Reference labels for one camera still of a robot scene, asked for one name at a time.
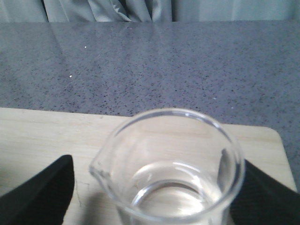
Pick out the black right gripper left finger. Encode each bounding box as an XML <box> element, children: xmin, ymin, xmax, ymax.
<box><xmin>0</xmin><ymin>155</ymin><xmax>75</xmax><ymax>225</ymax></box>

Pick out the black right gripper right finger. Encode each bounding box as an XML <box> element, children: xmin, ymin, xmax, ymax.
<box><xmin>230</xmin><ymin>160</ymin><xmax>300</xmax><ymax>225</ymax></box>

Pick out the clear glass beaker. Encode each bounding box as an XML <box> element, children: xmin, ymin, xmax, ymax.
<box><xmin>89</xmin><ymin>108</ymin><xmax>245</xmax><ymax>225</ymax></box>

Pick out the wooden cutting board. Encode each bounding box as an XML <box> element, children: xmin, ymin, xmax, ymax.
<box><xmin>0</xmin><ymin>108</ymin><xmax>296</xmax><ymax>225</ymax></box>

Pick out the grey curtain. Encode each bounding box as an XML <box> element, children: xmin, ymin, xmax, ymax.
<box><xmin>0</xmin><ymin>0</ymin><xmax>300</xmax><ymax>23</ymax></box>

